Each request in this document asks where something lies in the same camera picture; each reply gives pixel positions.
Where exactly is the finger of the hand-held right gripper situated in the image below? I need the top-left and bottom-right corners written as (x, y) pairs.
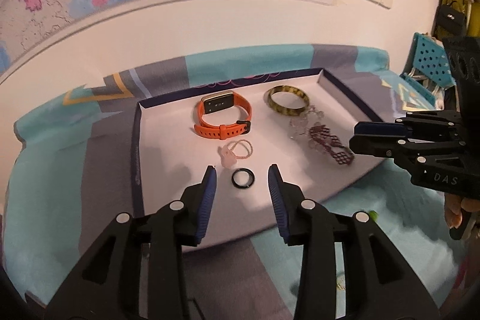
top-left (354, 110), bottom-right (466, 142)
top-left (349, 134), bottom-right (469, 171)

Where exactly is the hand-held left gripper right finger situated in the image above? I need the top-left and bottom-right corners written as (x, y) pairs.
top-left (267, 164), bottom-right (439, 320)

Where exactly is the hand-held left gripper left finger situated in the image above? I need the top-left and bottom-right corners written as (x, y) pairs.
top-left (45, 166), bottom-right (218, 320)

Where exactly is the small dark ring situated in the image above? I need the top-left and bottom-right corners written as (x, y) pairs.
top-left (231, 168), bottom-right (256, 190)

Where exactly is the purple woven bracelet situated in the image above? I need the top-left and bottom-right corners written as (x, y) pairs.
top-left (307, 123), bottom-right (355, 167)

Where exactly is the pink bead bracelet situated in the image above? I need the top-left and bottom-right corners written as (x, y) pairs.
top-left (218, 139), bottom-right (254, 168)

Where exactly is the dark blue shallow box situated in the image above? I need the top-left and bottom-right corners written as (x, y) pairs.
top-left (131, 68), bottom-right (385, 249)

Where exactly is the clear bead bracelet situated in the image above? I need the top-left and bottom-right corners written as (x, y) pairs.
top-left (289, 104), bottom-right (327, 150)

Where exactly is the green tortoiseshell bangle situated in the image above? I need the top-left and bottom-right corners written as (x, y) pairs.
top-left (267, 85), bottom-right (310, 117)

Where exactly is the orange strap watch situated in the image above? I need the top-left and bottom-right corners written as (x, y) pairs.
top-left (193, 91), bottom-right (253, 139)

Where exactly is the person's right hand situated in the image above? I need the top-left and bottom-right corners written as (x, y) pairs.
top-left (444, 193), bottom-right (480, 231)

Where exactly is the patterned fabric bundle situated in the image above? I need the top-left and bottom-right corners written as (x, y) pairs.
top-left (407, 67), bottom-right (447, 107)

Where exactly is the blue perforated crate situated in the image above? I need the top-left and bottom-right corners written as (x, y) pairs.
top-left (401, 32), bottom-right (456, 96)

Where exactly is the black handbag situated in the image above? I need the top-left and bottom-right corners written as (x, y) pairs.
top-left (433, 3), bottom-right (469, 43)

